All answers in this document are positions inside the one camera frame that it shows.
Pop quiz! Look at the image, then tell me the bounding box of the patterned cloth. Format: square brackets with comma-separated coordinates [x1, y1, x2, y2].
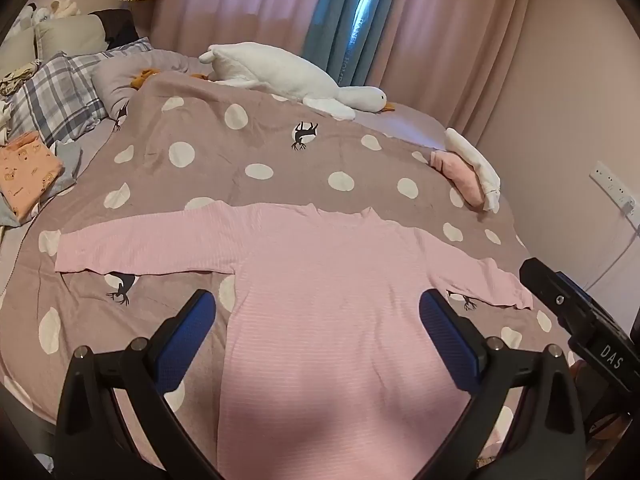
[0, 60, 42, 97]

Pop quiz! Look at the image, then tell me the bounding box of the orange printed folded cloth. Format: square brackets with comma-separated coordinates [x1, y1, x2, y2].
[0, 131, 63, 221]

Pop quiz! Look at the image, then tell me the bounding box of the white cable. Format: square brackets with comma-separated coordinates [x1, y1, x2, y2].
[587, 200, 640, 291]

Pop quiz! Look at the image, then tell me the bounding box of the blue curtain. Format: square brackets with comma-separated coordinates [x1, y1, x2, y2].
[302, 0, 416, 87]

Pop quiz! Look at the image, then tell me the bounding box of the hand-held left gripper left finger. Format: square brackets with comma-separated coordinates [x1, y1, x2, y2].
[55, 288, 226, 480]

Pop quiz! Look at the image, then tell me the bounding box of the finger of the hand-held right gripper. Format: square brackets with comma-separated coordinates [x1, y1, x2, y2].
[519, 257, 608, 346]

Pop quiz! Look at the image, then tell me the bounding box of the white wall power strip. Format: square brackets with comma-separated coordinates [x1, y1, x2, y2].
[590, 161, 637, 210]

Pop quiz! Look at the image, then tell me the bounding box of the pink long-sleeve shirt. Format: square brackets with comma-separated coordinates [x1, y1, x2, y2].
[55, 200, 535, 480]

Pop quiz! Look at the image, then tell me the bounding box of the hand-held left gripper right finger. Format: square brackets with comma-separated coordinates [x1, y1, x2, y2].
[419, 287, 586, 480]

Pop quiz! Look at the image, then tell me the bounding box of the plaid pillow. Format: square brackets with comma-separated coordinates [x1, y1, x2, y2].
[7, 37, 153, 141]

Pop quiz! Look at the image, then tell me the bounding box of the beige pillow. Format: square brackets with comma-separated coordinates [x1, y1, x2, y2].
[0, 14, 108, 81]

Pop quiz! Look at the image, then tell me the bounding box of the grey pillow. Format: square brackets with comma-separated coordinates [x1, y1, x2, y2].
[92, 50, 211, 121]

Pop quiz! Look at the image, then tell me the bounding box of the white goose plush toy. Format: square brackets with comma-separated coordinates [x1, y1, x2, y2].
[199, 41, 397, 122]

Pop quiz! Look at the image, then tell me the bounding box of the pink curtain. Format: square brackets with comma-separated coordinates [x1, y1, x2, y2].
[372, 0, 551, 161]
[150, 0, 328, 57]

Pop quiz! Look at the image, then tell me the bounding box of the dark cloth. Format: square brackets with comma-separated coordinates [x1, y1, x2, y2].
[95, 9, 141, 51]

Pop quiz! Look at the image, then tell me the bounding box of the brown polka dot blanket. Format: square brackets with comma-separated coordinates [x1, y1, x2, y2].
[0, 71, 581, 466]

